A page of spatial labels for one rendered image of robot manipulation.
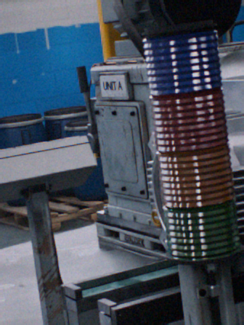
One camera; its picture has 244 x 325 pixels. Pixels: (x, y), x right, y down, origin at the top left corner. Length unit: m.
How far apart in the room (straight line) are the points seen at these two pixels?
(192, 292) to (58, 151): 0.56
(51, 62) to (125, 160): 5.65
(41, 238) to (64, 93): 6.13
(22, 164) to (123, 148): 0.49
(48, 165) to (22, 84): 5.95
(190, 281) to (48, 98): 6.59
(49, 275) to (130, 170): 0.46
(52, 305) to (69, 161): 0.21
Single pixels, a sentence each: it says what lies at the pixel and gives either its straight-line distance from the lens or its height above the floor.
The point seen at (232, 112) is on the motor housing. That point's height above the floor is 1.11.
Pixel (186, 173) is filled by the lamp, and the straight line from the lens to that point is 0.71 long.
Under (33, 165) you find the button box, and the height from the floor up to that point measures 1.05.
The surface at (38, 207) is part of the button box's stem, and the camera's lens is 1.27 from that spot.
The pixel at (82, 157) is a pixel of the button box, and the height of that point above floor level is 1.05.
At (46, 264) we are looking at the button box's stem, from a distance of 1.29.
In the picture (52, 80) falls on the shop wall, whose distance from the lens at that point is 7.33.
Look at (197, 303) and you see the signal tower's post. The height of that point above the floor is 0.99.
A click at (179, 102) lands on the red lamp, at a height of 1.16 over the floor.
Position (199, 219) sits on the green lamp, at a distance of 0.72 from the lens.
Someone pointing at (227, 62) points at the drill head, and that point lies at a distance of 1.53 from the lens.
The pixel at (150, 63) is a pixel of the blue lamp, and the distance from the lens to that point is 0.71.
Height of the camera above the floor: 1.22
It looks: 8 degrees down
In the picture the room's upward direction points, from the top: 7 degrees counter-clockwise
